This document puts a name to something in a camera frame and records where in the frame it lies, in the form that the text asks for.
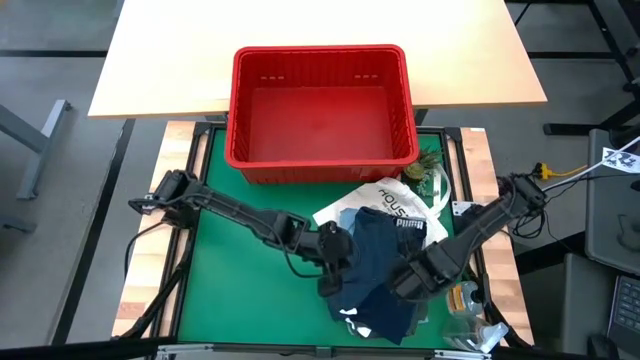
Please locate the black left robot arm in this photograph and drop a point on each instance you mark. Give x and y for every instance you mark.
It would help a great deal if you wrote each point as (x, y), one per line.
(240, 215)

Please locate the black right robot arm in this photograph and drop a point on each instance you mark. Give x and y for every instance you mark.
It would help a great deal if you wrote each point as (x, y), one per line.
(490, 220)

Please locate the black desk foot bar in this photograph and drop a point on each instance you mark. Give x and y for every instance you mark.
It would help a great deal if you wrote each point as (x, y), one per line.
(575, 129)
(90, 250)

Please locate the dark keypad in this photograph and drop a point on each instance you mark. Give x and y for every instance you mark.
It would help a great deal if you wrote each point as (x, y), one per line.
(627, 310)

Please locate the black aluminium table frame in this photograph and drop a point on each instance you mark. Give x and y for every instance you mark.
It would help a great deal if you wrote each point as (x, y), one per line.
(176, 300)

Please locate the navy garment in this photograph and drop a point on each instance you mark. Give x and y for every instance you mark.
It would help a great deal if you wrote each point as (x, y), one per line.
(375, 250)

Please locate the grey cabinet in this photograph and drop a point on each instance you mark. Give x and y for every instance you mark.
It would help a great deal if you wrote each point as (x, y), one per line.
(610, 225)

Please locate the clear bottle orange label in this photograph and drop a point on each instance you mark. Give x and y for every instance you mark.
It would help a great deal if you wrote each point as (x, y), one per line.
(465, 300)

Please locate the dark green garment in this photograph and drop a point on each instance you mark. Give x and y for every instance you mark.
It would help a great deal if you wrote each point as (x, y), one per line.
(422, 312)

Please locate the artificial succulent plant pot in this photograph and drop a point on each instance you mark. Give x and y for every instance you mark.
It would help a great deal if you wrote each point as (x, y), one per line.
(422, 167)

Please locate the white printed tote bag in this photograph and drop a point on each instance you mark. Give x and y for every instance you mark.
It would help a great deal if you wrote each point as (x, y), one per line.
(370, 195)

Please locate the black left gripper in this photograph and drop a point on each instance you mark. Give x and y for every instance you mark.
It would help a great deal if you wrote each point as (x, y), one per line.
(330, 247)

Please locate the silver frame rail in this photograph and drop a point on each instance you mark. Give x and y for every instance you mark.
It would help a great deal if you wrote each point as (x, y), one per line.
(185, 348)

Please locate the white printed tag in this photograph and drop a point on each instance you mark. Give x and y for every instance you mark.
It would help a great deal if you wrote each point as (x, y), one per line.
(620, 160)

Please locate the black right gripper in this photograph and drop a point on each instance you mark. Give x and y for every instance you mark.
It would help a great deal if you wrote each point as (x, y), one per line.
(422, 272)

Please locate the silver frame bracket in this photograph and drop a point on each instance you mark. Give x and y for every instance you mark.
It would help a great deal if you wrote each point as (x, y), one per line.
(461, 207)

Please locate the clear spray bottle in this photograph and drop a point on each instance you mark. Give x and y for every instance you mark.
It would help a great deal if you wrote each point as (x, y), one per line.
(475, 335)

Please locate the light wooden desk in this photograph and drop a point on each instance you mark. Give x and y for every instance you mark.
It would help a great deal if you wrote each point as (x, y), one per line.
(200, 40)

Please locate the grey metal table leg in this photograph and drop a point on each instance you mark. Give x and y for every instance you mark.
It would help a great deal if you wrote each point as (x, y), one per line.
(45, 150)

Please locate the red plastic laundry bin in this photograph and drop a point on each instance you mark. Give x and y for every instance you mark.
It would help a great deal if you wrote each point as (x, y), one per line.
(320, 125)

